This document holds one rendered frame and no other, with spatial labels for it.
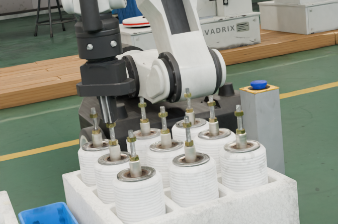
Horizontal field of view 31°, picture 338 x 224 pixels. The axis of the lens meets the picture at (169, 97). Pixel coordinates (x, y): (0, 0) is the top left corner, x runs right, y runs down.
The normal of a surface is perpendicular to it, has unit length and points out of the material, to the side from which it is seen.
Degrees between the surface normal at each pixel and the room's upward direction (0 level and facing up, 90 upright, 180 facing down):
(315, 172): 0
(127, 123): 45
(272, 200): 90
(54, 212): 88
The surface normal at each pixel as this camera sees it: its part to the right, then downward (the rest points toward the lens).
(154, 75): -0.92, 0.19
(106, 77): -0.32, 0.25
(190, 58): 0.25, -0.43
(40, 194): -0.11, -0.97
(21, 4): 0.38, 0.17
